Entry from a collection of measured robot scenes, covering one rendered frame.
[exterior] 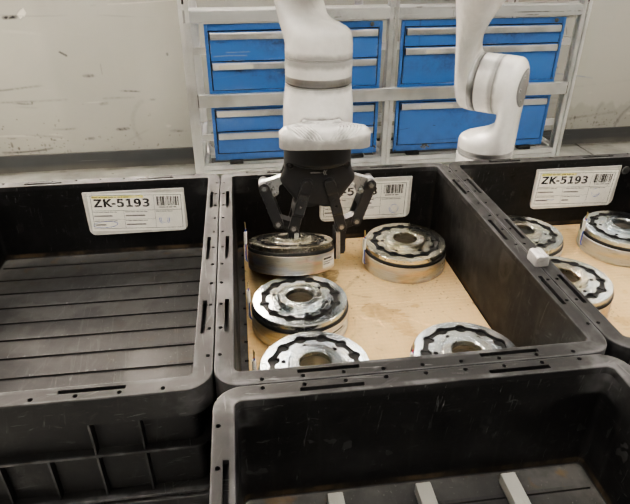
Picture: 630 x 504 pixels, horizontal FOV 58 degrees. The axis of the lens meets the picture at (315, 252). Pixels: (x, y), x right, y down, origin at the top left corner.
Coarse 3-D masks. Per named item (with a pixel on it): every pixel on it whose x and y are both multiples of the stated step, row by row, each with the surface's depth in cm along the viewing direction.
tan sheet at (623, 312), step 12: (564, 228) 81; (576, 228) 81; (564, 240) 78; (564, 252) 75; (576, 252) 75; (600, 264) 73; (612, 276) 70; (624, 276) 70; (624, 288) 68; (624, 300) 66; (612, 312) 64; (624, 312) 64; (612, 324) 62; (624, 324) 62
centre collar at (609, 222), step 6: (612, 216) 76; (618, 216) 76; (624, 216) 76; (606, 222) 75; (612, 222) 75; (618, 222) 76; (624, 222) 76; (612, 228) 74; (618, 228) 73; (624, 228) 73; (624, 234) 73
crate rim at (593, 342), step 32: (224, 192) 68; (224, 224) 60; (224, 256) 54; (512, 256) 55; (224, 288) 50; (544, 288) 50; (224, 320) 46; (576, 320) 46; (224, 352) 42; (480, 352) 42; (512, 352) 42; (544, 352) 42; (576, 352) 42; (224, 384) 39; (256, 384) 39
